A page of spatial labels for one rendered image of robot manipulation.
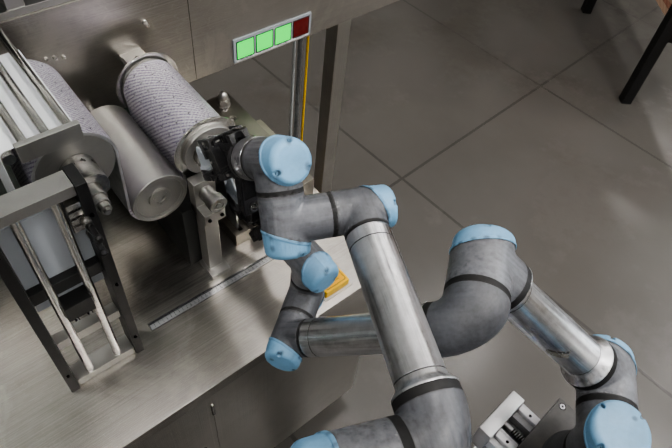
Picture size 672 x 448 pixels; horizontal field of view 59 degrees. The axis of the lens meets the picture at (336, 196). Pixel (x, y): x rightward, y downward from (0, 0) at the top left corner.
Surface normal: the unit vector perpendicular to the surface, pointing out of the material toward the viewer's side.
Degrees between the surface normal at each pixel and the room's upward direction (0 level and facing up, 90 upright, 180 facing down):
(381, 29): 0
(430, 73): 0
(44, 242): 90
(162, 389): 0
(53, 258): 90
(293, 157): 51
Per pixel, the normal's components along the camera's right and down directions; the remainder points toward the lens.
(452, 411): 0.39, -0.64
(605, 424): 0.05, -0.55
